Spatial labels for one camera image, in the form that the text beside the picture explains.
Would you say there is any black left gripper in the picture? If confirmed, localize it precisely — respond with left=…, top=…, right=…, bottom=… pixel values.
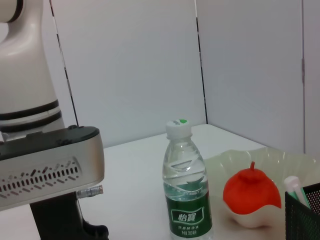
left=29, top=191, right=110, bottom=240

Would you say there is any clear green-label water bottle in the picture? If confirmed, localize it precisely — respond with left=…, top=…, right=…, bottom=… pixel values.
left=162, top=118, right=213, bottom=240

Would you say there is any mint green utility knife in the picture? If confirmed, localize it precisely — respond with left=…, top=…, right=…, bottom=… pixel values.
left=283, top=175, right=312, bottom=210

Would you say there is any clear wavy glass fruit plate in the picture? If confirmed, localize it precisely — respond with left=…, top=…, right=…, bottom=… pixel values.
left=202, top=146, right=320, bottom=230

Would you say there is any black mesh pen holder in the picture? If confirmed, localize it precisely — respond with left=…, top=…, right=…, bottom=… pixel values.
left=284, top=182, right=320, bottom=240

